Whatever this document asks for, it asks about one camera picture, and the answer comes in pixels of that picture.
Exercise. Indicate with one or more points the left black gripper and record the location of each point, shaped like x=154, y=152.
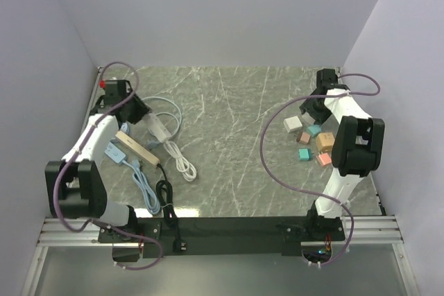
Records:
x=141, y=110

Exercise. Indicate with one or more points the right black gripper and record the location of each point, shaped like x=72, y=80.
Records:
x=320, y=117

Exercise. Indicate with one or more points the round blue socket hub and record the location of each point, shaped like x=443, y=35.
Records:
x=125, y=127

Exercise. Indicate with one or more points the teal charger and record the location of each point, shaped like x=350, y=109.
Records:
x=305, y=154
x=313, y=130

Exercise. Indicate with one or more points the white cube charger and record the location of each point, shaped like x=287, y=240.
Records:
x=292, y=124

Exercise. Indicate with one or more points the white cube power strip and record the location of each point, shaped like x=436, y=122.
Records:
x=156, y=127

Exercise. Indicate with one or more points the beige power strip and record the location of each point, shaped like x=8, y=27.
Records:
x=136, y=148

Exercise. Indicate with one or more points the orange cube charger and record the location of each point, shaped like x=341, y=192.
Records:
x=325, y=142

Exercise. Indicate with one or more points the blue power strip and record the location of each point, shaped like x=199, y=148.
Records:
x=115, y=154

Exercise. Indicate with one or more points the pink charger plug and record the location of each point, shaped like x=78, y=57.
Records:
x=324, y=159

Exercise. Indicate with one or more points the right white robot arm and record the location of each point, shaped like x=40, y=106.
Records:
x=356, y=151

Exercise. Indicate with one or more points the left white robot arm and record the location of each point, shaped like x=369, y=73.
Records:
x=74, y=185

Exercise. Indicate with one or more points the black base bar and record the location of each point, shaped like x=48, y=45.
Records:
x=244, y=235

